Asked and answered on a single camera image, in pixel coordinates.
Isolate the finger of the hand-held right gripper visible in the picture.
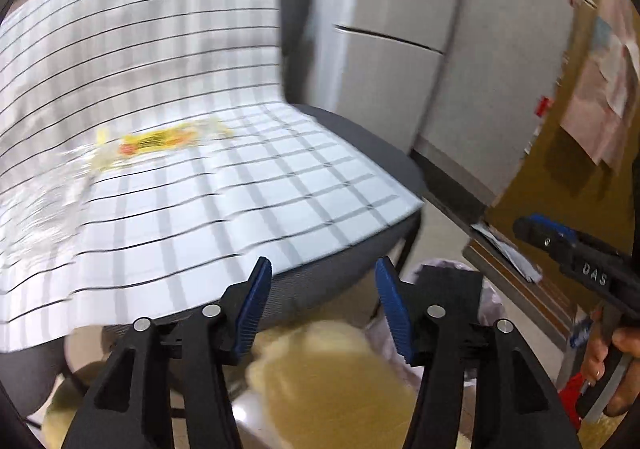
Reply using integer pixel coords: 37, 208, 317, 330
512, 216, 568, 256
531, 213, 579, 242

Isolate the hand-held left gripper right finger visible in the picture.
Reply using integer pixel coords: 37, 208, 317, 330
375, 256, 581, 449

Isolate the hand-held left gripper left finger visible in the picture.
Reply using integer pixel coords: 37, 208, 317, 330
62, 256, 273, 449

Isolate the trash bin with pink liner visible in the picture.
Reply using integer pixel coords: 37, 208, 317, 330
362, 256, 506, 390

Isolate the person's right hand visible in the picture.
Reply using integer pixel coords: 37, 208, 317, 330
580, 306, 640, 417

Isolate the crumpled white paper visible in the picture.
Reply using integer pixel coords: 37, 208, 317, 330
472, 223, 543, 282

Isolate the brown cardboard box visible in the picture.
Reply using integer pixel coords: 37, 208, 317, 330
485, 0, 640, 280

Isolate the red plastic item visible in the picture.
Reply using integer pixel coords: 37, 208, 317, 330
557, 371, 590, 431

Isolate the pink paper sheet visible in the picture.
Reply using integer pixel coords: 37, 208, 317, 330
560, 0, 640, 171

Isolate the grey office chair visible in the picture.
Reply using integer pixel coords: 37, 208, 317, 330
22, 0, 426, 430

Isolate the yellow snack wrapper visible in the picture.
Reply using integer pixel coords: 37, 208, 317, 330
92, 119, 236, 175

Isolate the clear plastic wrap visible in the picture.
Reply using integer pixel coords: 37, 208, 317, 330
0, 144, 98, 260

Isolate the white checked cloth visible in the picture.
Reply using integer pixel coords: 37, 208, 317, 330
0, 0, 426, 355

